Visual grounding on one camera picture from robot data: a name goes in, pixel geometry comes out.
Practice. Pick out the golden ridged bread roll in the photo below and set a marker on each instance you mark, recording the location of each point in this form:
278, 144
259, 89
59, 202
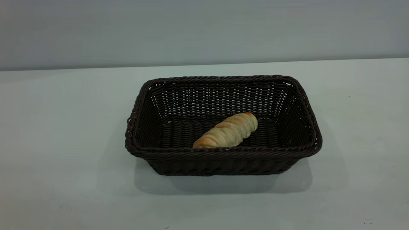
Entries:
228, 131

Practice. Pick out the dark brown wicker basket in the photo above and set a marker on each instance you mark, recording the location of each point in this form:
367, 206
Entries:
223, 163

